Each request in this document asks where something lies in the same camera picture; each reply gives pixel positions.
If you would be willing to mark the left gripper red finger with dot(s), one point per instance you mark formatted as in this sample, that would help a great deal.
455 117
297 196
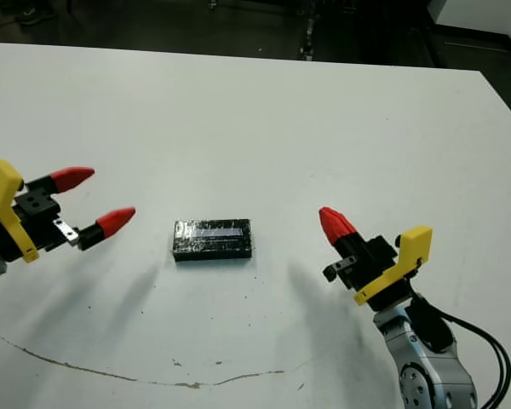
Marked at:
70 178
110 221

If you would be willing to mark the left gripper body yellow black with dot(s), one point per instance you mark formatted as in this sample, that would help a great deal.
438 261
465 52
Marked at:
30 226

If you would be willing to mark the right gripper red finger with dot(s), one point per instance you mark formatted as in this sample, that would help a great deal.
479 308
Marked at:
348 228
330 228

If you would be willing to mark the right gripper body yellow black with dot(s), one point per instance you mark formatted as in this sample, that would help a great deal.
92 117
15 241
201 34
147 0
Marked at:
379 272

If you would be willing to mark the shiny black box lid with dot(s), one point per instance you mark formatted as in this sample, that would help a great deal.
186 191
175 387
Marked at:
213 243

